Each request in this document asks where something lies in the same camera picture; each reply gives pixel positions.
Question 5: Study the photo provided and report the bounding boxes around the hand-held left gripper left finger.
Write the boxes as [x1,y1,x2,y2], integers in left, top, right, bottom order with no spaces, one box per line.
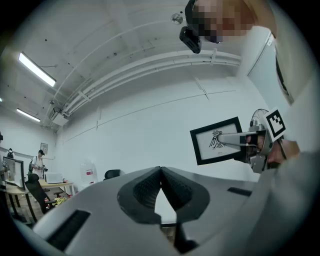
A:
[32,166,176,256]

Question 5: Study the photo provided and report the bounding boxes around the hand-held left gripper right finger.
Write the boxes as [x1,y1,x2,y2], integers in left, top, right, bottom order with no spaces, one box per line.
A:
[161,166,257,253]

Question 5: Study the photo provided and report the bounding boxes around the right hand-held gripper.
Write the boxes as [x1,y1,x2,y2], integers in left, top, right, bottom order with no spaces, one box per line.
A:
[216,107,287,175]

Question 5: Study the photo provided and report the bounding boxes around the black picture frame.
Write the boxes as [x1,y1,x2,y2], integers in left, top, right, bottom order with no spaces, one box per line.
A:
[189,116,244,166]

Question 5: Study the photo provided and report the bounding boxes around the black standing fan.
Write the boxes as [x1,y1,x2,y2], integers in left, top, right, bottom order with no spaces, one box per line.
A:
[249,108,270,126]

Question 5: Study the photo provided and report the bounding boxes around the black high-back office chair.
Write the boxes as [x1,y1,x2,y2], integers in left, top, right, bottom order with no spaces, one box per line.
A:
[103,169,122,182]

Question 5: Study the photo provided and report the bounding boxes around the large clear water bottle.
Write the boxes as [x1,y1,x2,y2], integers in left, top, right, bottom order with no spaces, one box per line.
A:
[79,161,99,187]

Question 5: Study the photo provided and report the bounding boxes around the yellow cloth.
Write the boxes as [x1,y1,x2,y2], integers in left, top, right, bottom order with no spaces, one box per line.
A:
[51,196,68,207]

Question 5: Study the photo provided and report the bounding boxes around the wooden table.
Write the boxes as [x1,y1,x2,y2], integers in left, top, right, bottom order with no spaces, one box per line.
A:
[38,180,75,198]

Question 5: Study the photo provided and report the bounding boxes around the person's beige shirt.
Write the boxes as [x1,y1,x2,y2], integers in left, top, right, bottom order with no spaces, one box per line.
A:
[269,0,320,161]

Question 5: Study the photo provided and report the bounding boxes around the light wood side table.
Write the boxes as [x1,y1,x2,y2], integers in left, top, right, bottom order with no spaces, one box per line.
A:
[4,185,39,224]

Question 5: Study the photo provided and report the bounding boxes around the computer monitor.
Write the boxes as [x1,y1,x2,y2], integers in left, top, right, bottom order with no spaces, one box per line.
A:
[1,156,26,191]

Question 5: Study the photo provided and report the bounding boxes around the white ceiling junction box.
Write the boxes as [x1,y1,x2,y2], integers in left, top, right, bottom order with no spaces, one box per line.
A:
[47,106,70,126]

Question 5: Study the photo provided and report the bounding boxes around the white ceiling pipe bundle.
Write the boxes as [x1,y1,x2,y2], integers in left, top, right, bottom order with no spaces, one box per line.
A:
[61,49,242,117]

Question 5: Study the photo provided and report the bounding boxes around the person's head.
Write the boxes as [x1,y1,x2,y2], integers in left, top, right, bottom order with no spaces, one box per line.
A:
[191,0,278,44]

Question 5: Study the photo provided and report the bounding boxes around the black neck strap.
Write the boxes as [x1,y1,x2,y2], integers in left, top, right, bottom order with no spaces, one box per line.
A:
[274,53,295,105]

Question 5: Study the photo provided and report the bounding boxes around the black head-mounted camera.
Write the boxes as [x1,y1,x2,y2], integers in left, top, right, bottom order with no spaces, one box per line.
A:
[178,0,202,55]

